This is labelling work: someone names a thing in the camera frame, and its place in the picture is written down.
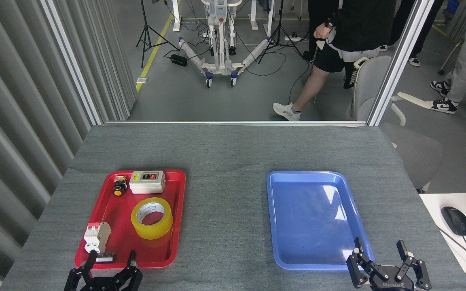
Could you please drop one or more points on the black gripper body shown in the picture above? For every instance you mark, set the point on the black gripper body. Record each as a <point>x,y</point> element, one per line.
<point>99,286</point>
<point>390,283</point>

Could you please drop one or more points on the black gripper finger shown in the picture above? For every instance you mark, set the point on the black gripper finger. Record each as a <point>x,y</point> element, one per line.
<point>358,266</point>
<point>419,273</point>
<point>130,277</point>
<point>77,277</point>

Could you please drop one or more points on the yellow tape roll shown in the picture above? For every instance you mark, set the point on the yellow tape roll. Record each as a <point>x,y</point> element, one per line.
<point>152,232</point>

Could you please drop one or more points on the person's hand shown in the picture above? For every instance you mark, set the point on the person's hand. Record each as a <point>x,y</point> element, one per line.
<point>324,31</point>

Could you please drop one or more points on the small black labelled block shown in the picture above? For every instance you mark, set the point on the small black labelled block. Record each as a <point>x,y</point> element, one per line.
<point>106,257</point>

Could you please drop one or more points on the white circuit breaker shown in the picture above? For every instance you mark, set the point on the white circuit breaker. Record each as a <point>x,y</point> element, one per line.
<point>95,236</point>

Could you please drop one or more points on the red plastic tray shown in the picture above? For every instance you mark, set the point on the red plastic tray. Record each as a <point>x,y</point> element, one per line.
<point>119,218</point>

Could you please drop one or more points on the black computer mouse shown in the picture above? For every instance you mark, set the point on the black computer mouse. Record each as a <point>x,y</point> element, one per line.
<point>455,221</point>

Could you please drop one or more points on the blue plastic tray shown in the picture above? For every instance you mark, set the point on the blue plastic tray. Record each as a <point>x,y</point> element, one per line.
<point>310,218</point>

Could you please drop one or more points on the white desk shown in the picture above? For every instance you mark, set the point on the white desk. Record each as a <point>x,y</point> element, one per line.
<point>459,200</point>

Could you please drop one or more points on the black yellow push button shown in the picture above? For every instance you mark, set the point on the black yellow push button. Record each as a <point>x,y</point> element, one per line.
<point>119,188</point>

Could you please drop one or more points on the grey office chair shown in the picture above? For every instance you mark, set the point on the grey office chair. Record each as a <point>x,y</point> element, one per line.
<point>372,76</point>

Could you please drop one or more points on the grey floor outlet plate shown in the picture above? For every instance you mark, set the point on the grey floor outlet plate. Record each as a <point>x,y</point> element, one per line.
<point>142,80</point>

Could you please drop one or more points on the black power adapter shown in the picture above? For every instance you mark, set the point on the black power adapter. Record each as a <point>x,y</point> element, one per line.
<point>178,60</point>

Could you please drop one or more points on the person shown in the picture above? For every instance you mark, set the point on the person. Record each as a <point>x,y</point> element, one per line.
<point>465,52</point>
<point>429,24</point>
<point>354,24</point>

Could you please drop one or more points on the white power strip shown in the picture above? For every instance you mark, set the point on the white power strip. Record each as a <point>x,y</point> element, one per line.
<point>292,38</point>

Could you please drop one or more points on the white wheeled stand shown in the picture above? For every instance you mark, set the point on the white wheeled stand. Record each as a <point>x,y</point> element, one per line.
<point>221,48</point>

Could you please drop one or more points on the black tripod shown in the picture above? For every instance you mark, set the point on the black tripod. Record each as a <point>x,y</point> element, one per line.
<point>147,29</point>
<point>280,16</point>

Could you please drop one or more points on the white table leg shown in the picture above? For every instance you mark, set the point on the white table leg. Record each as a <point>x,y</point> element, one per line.
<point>253,20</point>
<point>176,20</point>
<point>271,20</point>

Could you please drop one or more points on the blue bin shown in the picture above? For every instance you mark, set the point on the blue bin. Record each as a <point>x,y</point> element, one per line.
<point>453,6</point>

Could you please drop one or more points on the grey push button switch box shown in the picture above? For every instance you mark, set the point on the grey push button switch box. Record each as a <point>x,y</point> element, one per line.
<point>147,186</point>

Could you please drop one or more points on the silver frame rail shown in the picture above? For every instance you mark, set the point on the silver frame rail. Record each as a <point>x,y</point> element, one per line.
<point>233,123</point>

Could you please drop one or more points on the silver frame post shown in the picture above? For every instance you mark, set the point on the silver frame post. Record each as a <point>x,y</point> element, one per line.
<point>71,60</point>
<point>401,60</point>

